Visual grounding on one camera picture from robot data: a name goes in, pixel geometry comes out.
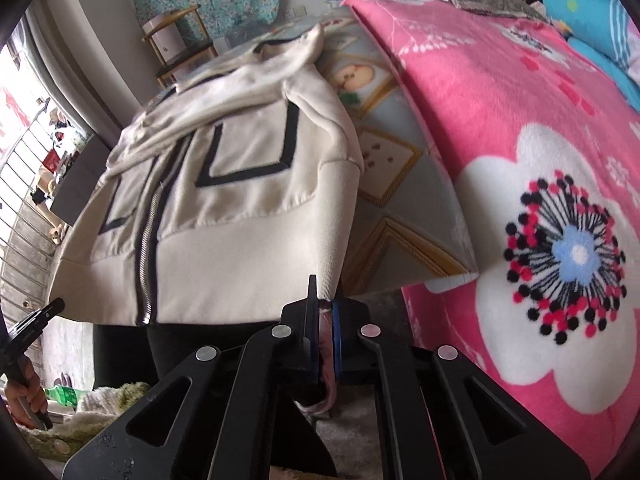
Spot cream zip jacket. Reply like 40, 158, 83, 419
47, 22, 366, 328

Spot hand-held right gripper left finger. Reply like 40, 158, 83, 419
62, 275, 323, 480

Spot fruit print tablecloth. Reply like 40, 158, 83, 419
225, 12, 478, 296

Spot cyan plush pillow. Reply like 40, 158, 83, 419
537, 0, 640, 113

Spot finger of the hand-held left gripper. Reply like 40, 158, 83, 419
27, 298, 67, 333

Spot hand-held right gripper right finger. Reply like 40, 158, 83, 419
330, 297, 591, 480

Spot wooden chair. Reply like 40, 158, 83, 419
140, 4, 218, 88

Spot grey curtain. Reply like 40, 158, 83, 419
25, 0, 146, 136

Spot metal window railing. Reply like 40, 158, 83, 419
0, 95, 71, 331

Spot dark cabinet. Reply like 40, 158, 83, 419
50, 132, 118, 226

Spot grey fluffy blanket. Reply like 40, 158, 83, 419
410, 0, 553, 23

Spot person's black pants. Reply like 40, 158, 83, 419
92, 322, 341, 480

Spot empty clear water jug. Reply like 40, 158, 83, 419
225, 20, 271, 51

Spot white cardboard box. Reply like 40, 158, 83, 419
142, 15, 187, 61

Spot person's left hand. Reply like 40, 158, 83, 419
5, 360, 48, 428

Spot pink floral blanket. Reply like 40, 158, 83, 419
340, 0, 640, 480

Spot green plastic bottle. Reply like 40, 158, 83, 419
45, 385, 88, 411

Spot olive fluffy cloth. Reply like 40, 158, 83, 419
20, 382, 151, 461

